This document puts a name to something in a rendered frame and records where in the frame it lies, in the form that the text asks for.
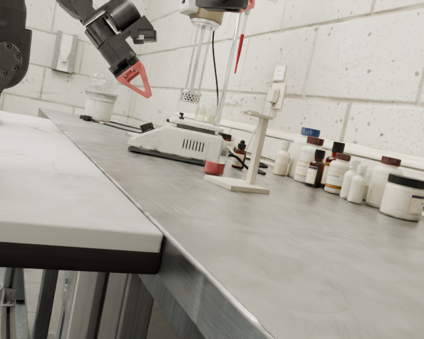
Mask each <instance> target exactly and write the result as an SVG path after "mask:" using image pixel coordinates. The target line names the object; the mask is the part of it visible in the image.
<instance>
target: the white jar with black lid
mask: <svg viewBox="0 0 424 339"><path fill-rule="evenodd" d="M423 206H424V180H420V179H416V178H411V177H408V176H402V175H398V174H389V175H388V184H386V187H385V191H384V195H383V199H382V203H381V207H380V212H381V213H383V214H385V215H388V216H390V217H394V218H397V219H402V220H405V221H413V222H418V221H420V218H421V215H422V211H423Z"/></svg>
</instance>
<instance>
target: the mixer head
mask: <svg viewBox="0 0 424 339"><path fill-rule="evenodd" d="M195 1H196V0H181V2H180V9H179V13H181V14H184V15H187V16H189V18H190V22H191V23H192V25H193V26H194V27H196V28H197V25H199V28H200V29H201V28H203V27H205V29H206V30H210V29H211V28H213V30H212V31H215V30H216V29H218V28H219V27H220V26H221V25H222V21H223V15H224V13H216V12H214V11H207V10H206V9H203V8H200V7H197V6H196V5H195Z"/></svg>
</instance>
